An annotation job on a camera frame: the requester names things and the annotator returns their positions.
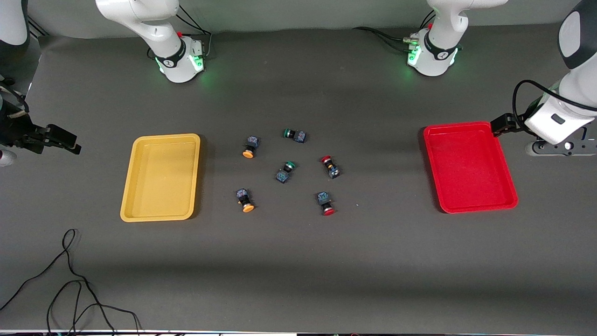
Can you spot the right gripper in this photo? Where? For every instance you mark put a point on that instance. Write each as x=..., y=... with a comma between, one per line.
x=18, y=133

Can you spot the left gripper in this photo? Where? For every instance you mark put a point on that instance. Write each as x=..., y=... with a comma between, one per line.
x=504, y=123

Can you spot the red push button switch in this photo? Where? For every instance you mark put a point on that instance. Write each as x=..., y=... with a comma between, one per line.
x=330, y=167
x=325, y=203

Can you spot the yellow push button switch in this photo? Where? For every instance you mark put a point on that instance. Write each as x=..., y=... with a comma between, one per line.
x=250, y=147
x=245, y=200

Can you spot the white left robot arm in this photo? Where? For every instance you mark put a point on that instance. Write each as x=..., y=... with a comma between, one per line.
x=438, y=46

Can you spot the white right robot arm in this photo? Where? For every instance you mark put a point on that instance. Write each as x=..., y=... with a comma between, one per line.
x=172, y=51

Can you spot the red plastic tray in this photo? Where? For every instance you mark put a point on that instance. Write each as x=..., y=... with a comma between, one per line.
x=468, y=168

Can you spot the black stand foot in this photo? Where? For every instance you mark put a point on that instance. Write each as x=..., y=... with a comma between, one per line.
x=11, y=91

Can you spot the yellow plastic tray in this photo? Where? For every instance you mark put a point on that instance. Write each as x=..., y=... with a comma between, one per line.
x=161, y=177

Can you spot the aluminium frame rail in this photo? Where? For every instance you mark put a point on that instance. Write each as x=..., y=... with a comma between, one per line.
x=37, y=27

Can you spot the green push button switch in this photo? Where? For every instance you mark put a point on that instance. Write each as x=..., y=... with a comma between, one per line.
x=295, y=135
x=285, y=172

